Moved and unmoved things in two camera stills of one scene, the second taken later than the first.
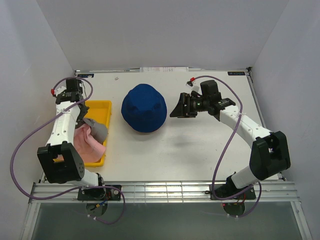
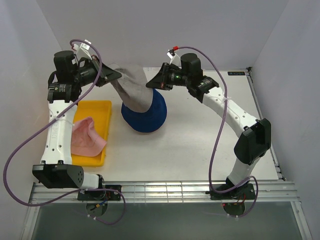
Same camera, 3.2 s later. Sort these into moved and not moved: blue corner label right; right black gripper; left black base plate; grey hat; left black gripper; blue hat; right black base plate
Moved: right black gripper; grey hat; left black gripper
Not moved: right black base plate; blue hat; left black base plate; blue corner label right
